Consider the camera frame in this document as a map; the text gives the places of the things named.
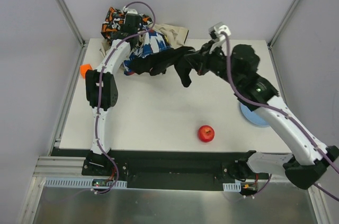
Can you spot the beige cloth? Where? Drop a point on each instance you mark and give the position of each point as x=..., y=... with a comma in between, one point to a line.
x=176, y=36

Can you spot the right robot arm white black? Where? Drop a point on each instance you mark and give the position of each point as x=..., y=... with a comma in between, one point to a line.
x=309, y=157

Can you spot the front aluminium extrusion beam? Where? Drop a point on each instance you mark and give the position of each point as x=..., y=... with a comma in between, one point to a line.
x=58, y=165

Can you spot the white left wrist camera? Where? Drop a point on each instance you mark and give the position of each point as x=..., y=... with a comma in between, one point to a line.
x=130, y=11

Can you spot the orange cube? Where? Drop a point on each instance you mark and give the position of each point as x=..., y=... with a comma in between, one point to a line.
x=83, y=69

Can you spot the left aluminium frame post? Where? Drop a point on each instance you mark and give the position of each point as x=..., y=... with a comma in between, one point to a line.
x=71, y=22

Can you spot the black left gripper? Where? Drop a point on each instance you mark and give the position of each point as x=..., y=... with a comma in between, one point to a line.
x=132, y=21

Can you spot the light blue plate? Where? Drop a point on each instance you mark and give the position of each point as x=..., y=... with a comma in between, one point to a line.
x=252, y=117

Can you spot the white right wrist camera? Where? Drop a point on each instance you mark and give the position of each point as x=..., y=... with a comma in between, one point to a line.
x=216, y=30

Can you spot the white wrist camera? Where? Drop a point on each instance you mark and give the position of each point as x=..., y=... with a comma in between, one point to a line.
x=216, y=30
x=130, y=11

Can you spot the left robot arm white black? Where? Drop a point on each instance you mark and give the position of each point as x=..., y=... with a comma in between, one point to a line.
x=102, y=94

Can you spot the left aluminium table rail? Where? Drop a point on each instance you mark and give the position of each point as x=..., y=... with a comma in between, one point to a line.
x=62, y=117

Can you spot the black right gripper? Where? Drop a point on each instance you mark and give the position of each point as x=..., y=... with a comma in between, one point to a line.
x=202, y=58

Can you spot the orange black camouflage cloth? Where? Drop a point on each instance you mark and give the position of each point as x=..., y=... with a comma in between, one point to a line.
x=118, y=16

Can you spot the left slotted cable duct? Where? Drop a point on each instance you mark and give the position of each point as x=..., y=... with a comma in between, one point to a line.
x=84, y=183

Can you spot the right aluminium frame post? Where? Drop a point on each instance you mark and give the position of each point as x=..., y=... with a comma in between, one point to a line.
x=283, y=23

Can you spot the aluminium frame post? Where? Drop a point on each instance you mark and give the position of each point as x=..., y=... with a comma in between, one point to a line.
x=71, y=22
x=283, y=23

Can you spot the blue white patterned cloth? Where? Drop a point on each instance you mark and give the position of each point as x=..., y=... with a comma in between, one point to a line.
x=148, y=44

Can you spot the red apple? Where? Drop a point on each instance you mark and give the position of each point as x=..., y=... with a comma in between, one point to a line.
x=206, y=133

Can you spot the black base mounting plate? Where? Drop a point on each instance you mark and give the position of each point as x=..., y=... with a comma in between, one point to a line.
x=168, y=182

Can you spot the slotted cable duct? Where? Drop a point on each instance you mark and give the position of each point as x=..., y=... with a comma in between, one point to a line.
x=232, y=187
x=84, y=183

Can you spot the right slotted cable duct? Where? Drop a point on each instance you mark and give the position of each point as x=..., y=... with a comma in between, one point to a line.
x=232, y=187

